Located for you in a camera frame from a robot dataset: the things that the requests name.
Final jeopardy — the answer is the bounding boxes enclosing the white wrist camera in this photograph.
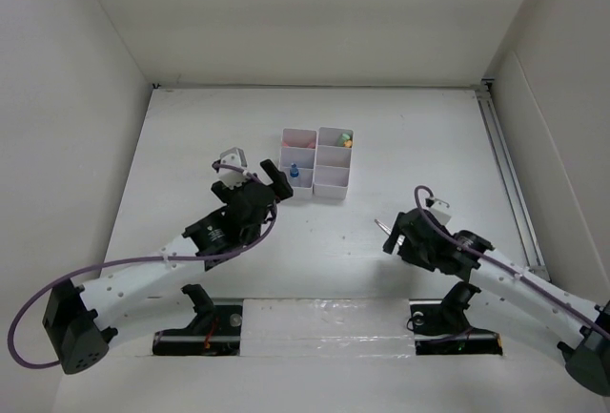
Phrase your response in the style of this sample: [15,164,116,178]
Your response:
[213,147,248,189]
[425,197,452,226]

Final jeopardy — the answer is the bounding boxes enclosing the purple cable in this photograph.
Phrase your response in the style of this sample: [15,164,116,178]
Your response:
[413,185,610,341]
[7,159,278,369]

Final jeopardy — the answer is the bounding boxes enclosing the aluminium rail right side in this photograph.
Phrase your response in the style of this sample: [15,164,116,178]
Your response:
[474,78,551,281]

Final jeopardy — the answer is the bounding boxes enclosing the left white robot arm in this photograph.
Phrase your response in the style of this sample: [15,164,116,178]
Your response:
[42,153,294,375]

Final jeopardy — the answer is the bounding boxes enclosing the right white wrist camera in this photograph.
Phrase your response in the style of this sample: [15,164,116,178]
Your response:
[425,197,452,226]

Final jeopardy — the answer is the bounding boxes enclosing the blue capped glue bottle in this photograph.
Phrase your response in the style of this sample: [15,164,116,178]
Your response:
[289,163,300,187]

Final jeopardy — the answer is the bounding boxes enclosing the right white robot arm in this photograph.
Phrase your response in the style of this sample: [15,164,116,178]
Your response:
[379,209,609,397]

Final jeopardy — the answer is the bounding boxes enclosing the white compartment organizer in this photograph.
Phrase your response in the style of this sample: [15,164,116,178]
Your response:
[279,128,317,200]
[314,127,354,200]

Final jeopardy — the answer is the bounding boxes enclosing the black handled scissors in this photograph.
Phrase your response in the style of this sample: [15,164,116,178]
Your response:
[375,218,392,236]

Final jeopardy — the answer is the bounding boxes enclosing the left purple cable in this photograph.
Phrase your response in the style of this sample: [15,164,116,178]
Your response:
[7,159,278,369]

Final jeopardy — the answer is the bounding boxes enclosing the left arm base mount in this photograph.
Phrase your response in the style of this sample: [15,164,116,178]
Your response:
[152,284,244,357]

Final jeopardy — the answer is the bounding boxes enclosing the right white compartment organizer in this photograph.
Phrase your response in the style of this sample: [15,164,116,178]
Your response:
[314,127,354,200]

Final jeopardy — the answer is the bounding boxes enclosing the left white compartment organizer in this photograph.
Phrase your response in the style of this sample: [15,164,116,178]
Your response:
[279,128,317,200]

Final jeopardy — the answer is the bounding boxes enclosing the red highlighter pen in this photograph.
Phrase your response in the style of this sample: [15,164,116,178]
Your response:
[282,135,315,149]

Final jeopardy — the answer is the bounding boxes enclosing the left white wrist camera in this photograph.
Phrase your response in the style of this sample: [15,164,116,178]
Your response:
[213,147,248,189]

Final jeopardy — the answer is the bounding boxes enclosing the green capped correction tape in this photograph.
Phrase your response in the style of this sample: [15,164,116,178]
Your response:
[336,133,353,147]

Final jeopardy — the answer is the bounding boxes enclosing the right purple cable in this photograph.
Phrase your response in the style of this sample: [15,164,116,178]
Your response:
[413,185,610,341]

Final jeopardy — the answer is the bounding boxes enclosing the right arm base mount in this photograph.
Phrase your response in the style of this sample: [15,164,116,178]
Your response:
[406,281,503,356]

